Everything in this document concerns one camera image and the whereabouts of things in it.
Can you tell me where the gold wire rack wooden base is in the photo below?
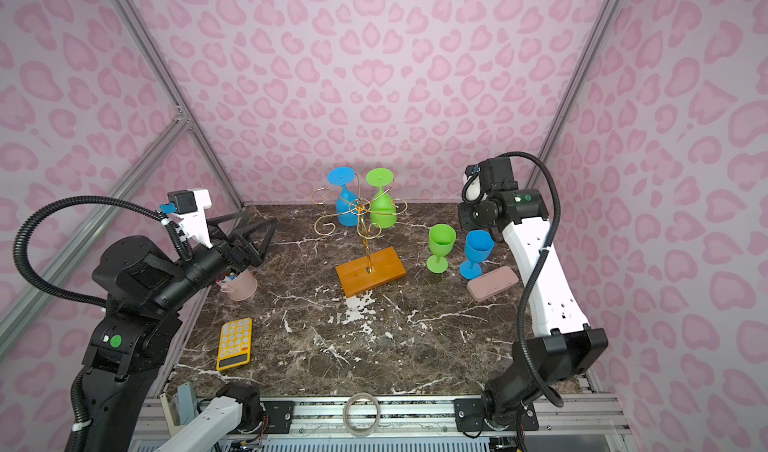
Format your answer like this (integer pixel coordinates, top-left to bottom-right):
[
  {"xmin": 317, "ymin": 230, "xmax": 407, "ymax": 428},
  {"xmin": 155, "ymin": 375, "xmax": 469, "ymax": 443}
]
[{"xmin": 311, "ymin": 172, "xmax": 408, "ymax": 298}]

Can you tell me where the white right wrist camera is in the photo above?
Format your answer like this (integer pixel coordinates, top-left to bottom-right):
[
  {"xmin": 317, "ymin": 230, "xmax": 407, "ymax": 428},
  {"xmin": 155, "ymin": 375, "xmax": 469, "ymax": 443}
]
[{"xmin": 461, "ymin": 164, "xmax": 483, "ymax": 204}]

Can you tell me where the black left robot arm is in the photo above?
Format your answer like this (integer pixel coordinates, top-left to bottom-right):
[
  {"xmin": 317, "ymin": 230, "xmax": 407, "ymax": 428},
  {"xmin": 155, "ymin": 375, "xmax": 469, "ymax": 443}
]
[{"xmin": 66, "ymin": 212, "xmax": 278, "ymax": 451}]

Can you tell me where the green wine glass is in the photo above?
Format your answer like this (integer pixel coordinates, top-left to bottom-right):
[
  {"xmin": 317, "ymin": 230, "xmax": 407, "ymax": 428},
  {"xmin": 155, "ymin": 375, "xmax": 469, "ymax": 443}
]
[
  {"xmin": 366, "ymin": 167, "xmax": 397, "ymax": 229},
  {"xmin": 426, "ymin": 224, "xmax": 457, "ymax": 274}
]

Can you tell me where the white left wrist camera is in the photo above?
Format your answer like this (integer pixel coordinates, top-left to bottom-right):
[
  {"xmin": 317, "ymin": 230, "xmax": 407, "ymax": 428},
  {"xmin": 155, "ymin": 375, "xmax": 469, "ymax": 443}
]
[{"xmin": 159, "ymin": 188, "xmax": 213, "ymax": 248}]

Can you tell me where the clear tape roll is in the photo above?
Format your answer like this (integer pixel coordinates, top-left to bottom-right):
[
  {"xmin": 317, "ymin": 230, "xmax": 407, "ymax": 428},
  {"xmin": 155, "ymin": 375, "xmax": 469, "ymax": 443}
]
[{"xmin": 342, "ymin": 392, "xmax": 382, "ymax": 438}]

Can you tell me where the aluminium front rail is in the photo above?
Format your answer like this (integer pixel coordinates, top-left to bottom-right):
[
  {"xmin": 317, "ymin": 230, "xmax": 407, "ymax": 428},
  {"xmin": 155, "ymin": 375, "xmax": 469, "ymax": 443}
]
[{"xmin": 214, "ymin": 394, "xmax": 639, "ymax": 451}]

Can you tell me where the aluminium frame strut left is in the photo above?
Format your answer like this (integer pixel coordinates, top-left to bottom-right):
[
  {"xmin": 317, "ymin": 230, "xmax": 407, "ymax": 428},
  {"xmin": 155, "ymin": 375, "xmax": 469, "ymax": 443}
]
[{"xmin": 1, "ymin": 113, "xmax": 189, "ymax": 357}]

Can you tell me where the yellow calculator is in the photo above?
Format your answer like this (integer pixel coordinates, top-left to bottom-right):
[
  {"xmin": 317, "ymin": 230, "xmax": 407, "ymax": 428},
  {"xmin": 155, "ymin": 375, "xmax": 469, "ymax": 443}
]
[{"xmin": 216, "ymin": 318, "xmax": 253, "ymax": 371}]

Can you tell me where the blue wine glass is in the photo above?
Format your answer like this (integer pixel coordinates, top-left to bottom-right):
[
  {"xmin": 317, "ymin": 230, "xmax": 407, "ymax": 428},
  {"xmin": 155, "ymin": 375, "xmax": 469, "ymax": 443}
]
[
  {"xmin": 460, "ymin": 230, "xmax": 495, "ymax": 280},
  {"xmin": 328, "ymin": 166, "xmax": 359, "ymax": 227}
]

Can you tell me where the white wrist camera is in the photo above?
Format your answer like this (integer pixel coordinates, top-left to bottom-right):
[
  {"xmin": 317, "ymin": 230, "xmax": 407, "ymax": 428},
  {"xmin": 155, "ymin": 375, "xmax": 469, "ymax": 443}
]
[
  {"xmin": 461, "ymin": 164, "xmax": 483, "ymax": 204},
  {"xmin": 159, "ymin": 188, "xmax": 213, "ymax": 248}
]

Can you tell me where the pink pencil case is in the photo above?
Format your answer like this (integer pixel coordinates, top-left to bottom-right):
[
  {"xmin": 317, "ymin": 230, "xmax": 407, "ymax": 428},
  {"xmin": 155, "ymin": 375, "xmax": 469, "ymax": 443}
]
[{"xmin": 467, "ymin": 266, "xmax": 519, "ymax": 303}]

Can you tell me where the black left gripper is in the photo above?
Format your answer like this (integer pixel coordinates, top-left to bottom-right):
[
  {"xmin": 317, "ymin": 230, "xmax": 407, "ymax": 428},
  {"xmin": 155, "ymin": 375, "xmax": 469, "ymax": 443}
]
[{"xmin": 155, "ymin": 207, "xmax": 277, "ymax": 317}]

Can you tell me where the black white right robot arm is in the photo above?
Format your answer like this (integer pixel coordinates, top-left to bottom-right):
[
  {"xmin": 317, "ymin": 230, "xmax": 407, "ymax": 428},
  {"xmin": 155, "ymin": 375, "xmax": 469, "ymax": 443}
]
[{"xmin": 458, "ymin": 151, "xmax": 609, "ymax": 434}]

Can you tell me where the pink pen holder cup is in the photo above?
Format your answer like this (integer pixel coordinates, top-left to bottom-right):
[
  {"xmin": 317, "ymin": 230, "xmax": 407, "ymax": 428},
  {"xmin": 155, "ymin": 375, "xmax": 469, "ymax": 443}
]
[{"xmin": 217, "ymin": 268, "xmax": 258, "ymax": 302}]

